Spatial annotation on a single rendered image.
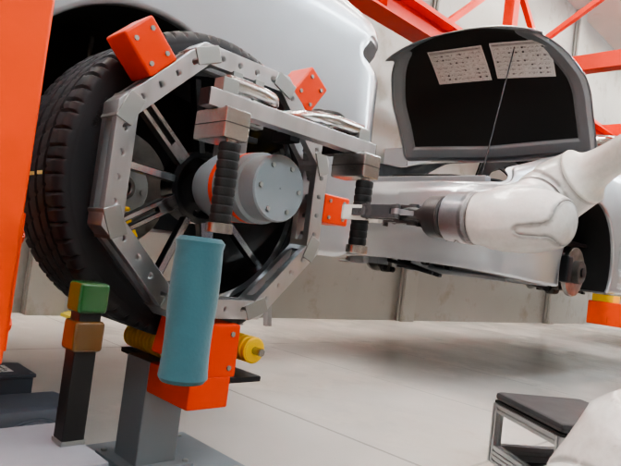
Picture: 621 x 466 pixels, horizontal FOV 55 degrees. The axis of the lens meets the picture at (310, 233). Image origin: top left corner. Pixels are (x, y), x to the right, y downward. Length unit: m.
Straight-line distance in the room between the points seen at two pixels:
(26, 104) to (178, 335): 0.44
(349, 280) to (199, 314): 6.60
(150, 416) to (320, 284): 5.92
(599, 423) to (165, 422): 0.98
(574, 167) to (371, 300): 7.02
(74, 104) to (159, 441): 0.74
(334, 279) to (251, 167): 6.32
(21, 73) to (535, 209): 0.77
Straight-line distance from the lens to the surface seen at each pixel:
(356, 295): 7.75
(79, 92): 1.19
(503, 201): 0.97
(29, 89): 0.95
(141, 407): 1.38
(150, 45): 1.16
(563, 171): 1.07
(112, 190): 1.09
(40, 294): 5.19
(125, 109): 1.11
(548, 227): 0.95
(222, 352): 1.25
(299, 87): 1.37
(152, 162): 1.74
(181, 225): 1.29
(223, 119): 0.96
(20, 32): 0.96
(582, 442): 0.66
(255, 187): 1.08
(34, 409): 1.19
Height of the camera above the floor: 0.73
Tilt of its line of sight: 2 degrees up
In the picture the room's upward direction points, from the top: 7 degrees clockwise
